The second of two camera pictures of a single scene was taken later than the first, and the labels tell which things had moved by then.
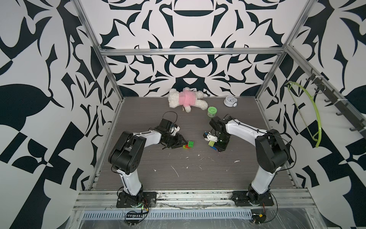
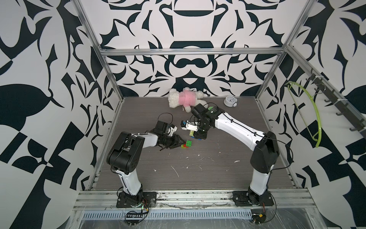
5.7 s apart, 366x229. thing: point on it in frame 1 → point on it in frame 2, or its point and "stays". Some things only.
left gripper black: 177,141 stays
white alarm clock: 230,101 stays
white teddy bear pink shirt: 187,98 stays
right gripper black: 219,147 → 200,135
